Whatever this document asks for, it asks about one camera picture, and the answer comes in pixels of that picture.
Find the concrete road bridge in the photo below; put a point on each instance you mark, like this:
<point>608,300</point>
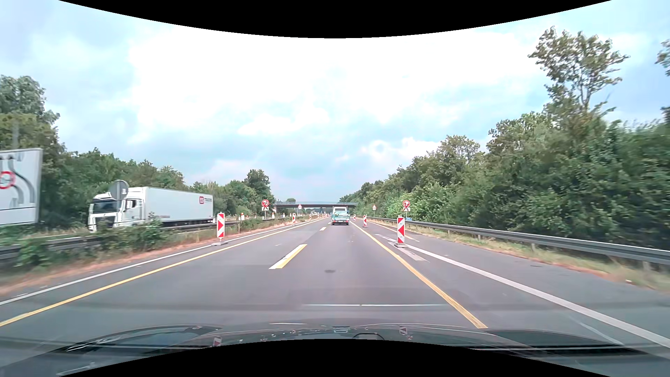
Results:
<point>314,205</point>

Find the light green lorry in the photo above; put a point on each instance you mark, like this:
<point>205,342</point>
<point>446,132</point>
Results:
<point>340,215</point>

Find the round red white road sign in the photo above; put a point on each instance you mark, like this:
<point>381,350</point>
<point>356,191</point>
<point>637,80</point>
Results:
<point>406,205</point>
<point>265,204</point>

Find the grey asphalt road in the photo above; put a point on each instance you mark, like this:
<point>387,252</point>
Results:
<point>345,272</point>

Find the car's own bonnet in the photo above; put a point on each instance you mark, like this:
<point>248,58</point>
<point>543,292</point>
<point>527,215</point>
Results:
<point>335,335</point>

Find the white lorry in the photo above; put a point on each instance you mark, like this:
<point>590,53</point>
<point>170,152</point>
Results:
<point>157,206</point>

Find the row of green trees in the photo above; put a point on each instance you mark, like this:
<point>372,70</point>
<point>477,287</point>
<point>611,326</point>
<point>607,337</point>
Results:
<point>549,183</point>
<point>73,178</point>

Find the round road sign back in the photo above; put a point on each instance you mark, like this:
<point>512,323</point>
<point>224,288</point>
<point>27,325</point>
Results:
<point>118,190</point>

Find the grass median strip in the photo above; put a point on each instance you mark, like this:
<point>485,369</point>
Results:
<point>104,251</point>

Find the large white road sign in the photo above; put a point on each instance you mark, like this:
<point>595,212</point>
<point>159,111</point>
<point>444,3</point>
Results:
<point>20,186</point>

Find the grey metal guard rail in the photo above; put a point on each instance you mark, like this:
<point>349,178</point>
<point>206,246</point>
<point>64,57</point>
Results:
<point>549,241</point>
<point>63,244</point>

